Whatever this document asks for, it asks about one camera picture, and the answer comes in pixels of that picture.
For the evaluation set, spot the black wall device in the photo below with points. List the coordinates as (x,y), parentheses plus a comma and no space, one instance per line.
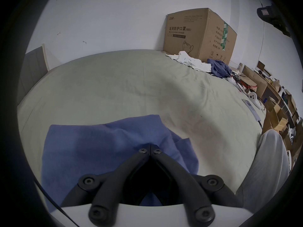
(272,14)

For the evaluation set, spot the white hand controller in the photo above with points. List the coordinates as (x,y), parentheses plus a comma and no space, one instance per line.
(255,98)

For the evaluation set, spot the shelf with cardboard boxes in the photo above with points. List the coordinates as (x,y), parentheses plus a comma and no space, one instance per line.
(277,98)

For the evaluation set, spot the large cardboard carton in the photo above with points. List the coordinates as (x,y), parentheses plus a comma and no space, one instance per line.
(196,36)

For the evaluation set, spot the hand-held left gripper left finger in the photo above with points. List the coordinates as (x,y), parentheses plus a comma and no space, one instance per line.
(123,174)

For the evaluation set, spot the wooden headboard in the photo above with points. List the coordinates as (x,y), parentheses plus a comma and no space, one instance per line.
(33,67)

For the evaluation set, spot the person's legs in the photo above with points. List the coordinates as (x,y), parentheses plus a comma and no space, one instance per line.
(267,169)

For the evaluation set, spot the dark blue crumpled garment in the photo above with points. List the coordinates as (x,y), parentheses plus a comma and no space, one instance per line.
(220,68)

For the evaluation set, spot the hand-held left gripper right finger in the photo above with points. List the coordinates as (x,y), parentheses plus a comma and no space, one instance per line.
(177,174)

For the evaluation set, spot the white cloth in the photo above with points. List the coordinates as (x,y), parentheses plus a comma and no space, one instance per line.
(189,61)

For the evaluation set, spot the phone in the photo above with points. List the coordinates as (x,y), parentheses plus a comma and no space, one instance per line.
(251,109)

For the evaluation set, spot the bed with beige sheet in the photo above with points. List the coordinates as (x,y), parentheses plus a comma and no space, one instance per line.
(118,84)

